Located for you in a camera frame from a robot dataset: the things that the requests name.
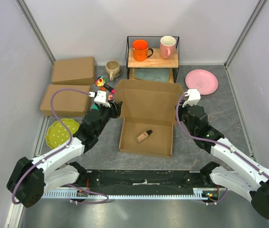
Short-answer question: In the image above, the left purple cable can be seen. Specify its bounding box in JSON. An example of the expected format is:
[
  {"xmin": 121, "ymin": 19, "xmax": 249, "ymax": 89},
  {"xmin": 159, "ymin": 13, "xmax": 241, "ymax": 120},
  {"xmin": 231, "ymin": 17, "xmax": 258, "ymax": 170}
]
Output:
[{"xmin": 11, "ymin": 88, "xmax": 110, "ymax": 205}]

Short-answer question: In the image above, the pink black highlighter pen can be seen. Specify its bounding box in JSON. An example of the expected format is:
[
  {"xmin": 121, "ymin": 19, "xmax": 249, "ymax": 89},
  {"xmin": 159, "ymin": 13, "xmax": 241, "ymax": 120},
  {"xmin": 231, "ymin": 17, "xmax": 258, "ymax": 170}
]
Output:
[{"xmin": 104, "ymin": 84, "xmax": 115, "ymax": 94}]

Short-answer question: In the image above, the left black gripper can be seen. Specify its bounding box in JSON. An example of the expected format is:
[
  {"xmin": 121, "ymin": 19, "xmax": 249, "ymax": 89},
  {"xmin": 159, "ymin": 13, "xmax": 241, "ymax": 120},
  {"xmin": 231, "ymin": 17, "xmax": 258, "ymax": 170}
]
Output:
[{"xmin": 95, "ymin": 99, "xmax": 122, "ymax": 135}]

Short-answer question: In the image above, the brown small bottle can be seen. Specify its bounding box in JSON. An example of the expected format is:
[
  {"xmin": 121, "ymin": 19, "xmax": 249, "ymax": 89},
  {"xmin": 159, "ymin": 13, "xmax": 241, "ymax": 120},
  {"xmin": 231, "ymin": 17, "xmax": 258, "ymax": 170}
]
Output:
[{"xmin": 136, "ymin": 129, "xmax": 153, "ymax": 144}]

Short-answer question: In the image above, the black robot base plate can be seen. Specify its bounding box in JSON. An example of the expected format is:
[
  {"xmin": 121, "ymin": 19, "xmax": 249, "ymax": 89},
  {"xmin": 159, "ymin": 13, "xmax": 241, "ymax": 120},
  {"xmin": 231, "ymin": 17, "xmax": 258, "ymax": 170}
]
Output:
[{"xmin": 74, "ymin": 170, "xmax": 217, "ymax": 196}]

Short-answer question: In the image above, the rainbow flower plush top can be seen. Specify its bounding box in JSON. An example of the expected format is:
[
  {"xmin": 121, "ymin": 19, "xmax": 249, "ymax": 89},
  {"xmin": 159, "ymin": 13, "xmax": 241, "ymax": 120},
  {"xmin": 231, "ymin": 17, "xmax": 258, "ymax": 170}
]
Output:
[{"xmin": 95, "ymin": 76, "xmax": 106, "ymax": 87}]

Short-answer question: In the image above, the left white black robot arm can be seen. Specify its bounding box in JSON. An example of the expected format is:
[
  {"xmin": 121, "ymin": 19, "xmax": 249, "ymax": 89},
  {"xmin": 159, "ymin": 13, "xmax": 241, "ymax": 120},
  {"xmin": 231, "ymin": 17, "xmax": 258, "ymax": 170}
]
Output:
[{"xmin": 7, "ymin": 100, "xmax": 123, "ymax": 208}]

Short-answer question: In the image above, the grey slotted cable duct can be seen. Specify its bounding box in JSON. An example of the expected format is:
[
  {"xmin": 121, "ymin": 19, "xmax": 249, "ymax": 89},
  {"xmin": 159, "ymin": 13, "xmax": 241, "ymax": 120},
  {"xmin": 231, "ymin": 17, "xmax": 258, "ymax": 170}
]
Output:
[{"xmin": 42, "ymin": 187, "xmax": 208, "ymax": 200}]

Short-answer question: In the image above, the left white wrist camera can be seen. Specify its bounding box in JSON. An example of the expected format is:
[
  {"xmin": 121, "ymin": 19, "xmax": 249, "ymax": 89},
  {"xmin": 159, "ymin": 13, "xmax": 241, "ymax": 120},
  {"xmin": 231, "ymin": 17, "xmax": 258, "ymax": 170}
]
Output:
[{"xmin": 94, "ymin": 90, "xmax": 110, "ymax": 107}]

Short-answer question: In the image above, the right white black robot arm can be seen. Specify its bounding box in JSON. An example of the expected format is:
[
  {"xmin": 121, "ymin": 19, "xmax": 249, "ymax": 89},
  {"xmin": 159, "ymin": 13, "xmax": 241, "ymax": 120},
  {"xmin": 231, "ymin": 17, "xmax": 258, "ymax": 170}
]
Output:
[{"xmin": 176, "ymin": 104, "xmax": 269, "ymax": 220}]

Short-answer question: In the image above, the green dotted plate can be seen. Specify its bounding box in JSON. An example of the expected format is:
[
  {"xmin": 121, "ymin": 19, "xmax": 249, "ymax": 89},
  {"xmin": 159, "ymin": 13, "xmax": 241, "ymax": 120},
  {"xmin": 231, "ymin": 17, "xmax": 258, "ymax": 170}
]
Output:
[{"xmin": 45, "ymin": 118, "xmax": 80, "ymax": 149}]

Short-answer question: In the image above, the cardboard box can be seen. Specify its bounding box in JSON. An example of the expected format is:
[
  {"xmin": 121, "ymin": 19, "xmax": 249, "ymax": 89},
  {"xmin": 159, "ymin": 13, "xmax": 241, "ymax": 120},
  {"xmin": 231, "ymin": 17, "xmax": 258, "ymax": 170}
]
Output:
[
  {"xmin": 40, "ymin": 84, "xmax": 92, "ymax": 117},
  {"xmin": 114, "ymin": 79, "xmax": 183, "ymax": 158},
  {"xmin": 52, "ymin": 57, "xmax": 95, "ymax": 86}
]

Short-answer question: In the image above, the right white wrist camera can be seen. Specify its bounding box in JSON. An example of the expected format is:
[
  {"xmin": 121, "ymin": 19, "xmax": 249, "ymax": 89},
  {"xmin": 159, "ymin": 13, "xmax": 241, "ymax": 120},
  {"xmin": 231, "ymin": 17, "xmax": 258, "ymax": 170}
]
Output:
[{"xmin": 182, "ymin": 89, "xmax": 201, "ymax": 107}]

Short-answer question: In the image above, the pink ceramic mug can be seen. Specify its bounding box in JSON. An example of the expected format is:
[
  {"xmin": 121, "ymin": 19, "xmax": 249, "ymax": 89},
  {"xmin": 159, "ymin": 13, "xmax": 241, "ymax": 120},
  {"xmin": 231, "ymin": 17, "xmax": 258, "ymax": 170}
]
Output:
[{"xmin": 160, "ymin": 36, "xmax": 176, "ymax": 59}]

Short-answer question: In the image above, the teal block toy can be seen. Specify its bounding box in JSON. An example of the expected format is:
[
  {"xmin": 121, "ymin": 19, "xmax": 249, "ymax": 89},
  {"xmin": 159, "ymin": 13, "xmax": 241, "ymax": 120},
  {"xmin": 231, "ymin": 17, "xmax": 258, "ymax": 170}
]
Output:
[{"xmin": 91, "ymin": 104, "xmax": 99, "ymax": 111}]

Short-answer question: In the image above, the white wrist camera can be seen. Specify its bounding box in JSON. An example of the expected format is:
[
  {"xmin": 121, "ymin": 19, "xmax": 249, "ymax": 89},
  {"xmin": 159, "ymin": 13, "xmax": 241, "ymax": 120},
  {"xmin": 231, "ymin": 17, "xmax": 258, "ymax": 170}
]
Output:
[
  {"xmin": 94, "ymin": 90, "xmax": 110, "ymax": 107},
  {"xmin": 182, "ymin": 89, "xmax": 201, "ymax": 107}
]

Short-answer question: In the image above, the beige ceramic mug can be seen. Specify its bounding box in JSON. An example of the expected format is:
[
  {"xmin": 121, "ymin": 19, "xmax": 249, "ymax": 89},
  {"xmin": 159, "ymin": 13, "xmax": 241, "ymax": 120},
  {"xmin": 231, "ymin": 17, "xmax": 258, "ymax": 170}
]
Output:
[{"xmin": 105, "ymin": 60, "xmax": 121, "ymax": 81}]

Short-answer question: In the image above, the orange enamel mug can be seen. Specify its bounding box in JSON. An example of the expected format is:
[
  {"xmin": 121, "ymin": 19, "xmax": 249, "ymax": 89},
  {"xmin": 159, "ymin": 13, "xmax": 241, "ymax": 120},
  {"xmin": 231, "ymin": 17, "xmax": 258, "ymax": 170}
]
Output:
[{"xmin": 132, "ymin": 39, "xmax": 154, "ymax": 61}]

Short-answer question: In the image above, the black wire wooden shelf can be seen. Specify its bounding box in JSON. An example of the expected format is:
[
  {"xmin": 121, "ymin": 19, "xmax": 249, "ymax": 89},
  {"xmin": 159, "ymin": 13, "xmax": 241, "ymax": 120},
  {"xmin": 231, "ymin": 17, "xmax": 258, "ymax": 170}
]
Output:
[{"xmin": 126, "ymin": 36, "xmax": 180, "ymax": 83}]

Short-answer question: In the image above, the teal rectangular ceramic plate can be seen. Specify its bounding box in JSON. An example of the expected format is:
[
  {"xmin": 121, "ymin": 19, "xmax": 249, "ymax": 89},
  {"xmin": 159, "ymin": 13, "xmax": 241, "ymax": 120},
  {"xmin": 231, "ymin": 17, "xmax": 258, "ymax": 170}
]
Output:
[{"xmin": 133, "ymin": 68, "xmax": 170, "ymax": 82}]

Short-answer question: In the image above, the pink round plate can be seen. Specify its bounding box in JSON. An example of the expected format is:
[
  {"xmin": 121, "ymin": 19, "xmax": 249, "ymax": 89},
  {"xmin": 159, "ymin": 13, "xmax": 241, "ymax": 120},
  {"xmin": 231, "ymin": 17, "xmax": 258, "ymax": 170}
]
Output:
[{"xmin": 185, "ymin": 69, "xmax": 218, "ymax": 95}]

